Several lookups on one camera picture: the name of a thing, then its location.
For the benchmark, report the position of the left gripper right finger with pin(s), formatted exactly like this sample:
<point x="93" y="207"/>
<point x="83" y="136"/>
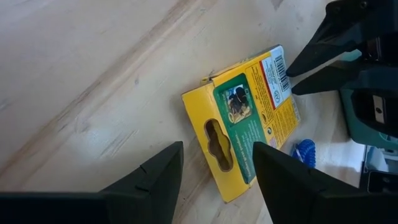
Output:
<point x="311" y="199"/>

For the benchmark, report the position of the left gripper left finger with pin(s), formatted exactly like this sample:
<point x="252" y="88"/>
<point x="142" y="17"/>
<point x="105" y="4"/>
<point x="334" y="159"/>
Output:
<point x="124" y="205"/>

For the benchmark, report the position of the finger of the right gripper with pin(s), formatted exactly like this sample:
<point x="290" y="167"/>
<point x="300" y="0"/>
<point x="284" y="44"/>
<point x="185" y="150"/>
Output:
<point x="335" y="77"/>
<point x="348" y="25"/>

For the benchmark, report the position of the teal plastic bin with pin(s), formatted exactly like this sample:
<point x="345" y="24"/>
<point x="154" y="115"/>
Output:
<point x="357" y="130"/>

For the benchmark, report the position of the blue coil wristband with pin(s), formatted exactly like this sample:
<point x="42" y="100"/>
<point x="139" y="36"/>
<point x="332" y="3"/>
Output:
<point x="306" y="152"/>

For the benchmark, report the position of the black device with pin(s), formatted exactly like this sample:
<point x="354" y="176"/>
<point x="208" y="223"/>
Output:
<point x="382" y="183"/>

